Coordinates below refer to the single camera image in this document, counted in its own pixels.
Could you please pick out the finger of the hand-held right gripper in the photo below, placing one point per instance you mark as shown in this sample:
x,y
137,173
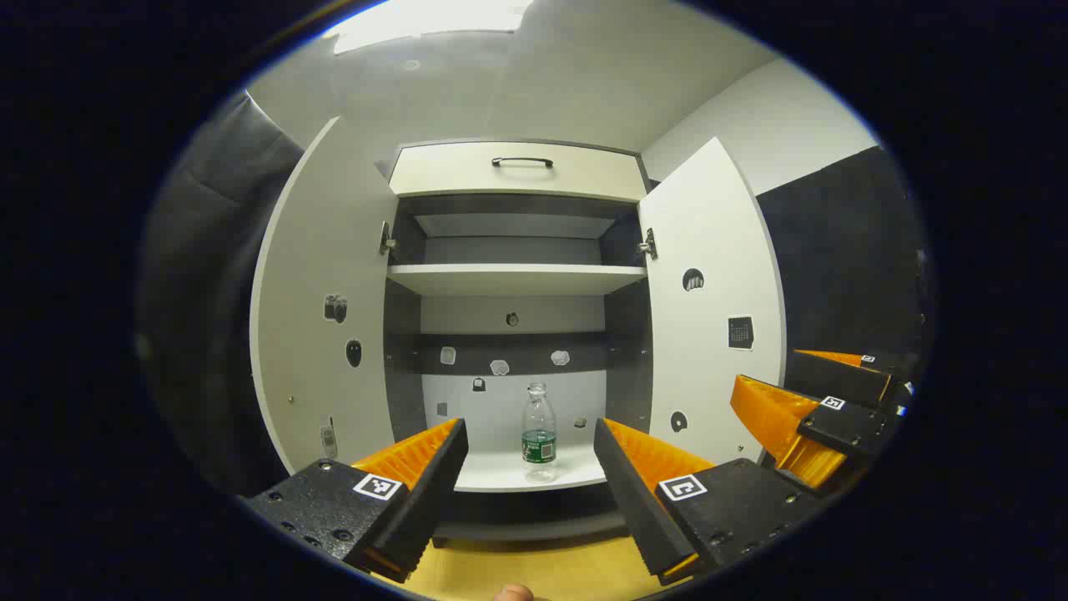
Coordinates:
x,y
834,376
843,430

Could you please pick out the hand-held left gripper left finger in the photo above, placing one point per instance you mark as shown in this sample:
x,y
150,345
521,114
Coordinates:
x,y
434,492

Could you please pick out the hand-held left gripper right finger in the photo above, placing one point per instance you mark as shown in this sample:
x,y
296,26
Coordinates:
x,y
634,501

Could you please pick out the clear plastic bottle green label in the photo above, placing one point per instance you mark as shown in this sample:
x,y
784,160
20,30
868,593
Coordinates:
x,y
539,442

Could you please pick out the white cabinet door headphone sticker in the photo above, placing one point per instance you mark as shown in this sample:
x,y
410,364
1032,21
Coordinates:
x,y
709,234

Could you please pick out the white and dark cabinet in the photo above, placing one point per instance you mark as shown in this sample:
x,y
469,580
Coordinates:
x,y
501,313

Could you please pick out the white cabinet door camera sticker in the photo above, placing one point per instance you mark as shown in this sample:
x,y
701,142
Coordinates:
x,y
317,275

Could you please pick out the metal door hinge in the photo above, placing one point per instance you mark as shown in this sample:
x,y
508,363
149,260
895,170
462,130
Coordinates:
x,y
648,244
385,240

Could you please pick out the white cabinet drawer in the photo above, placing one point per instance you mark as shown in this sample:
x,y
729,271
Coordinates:
x,y
450,171

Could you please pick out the ceiling light panel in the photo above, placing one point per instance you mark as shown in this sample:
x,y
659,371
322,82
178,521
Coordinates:
x,y
417,21

